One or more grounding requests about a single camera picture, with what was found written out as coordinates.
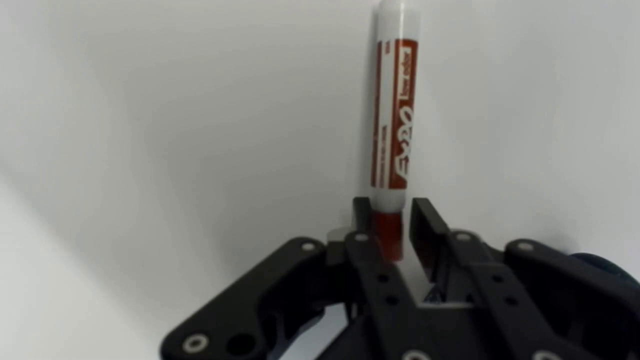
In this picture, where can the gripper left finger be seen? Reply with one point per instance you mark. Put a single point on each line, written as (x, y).
(370, 280)

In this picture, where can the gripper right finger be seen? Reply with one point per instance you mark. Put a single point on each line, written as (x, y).
(500, 290)

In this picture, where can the white marker with red cap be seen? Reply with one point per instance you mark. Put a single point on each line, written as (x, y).
(395, 100)

